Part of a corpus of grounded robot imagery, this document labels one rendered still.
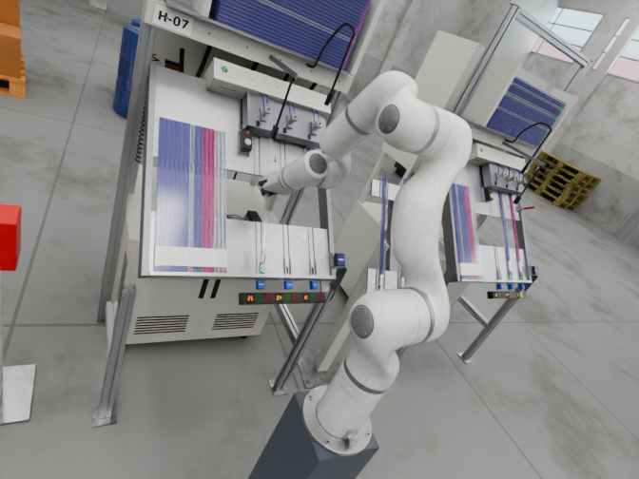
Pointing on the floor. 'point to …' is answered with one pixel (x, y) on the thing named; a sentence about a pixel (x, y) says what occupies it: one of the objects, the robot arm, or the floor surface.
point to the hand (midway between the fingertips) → (267, 190)
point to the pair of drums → (125, 67)
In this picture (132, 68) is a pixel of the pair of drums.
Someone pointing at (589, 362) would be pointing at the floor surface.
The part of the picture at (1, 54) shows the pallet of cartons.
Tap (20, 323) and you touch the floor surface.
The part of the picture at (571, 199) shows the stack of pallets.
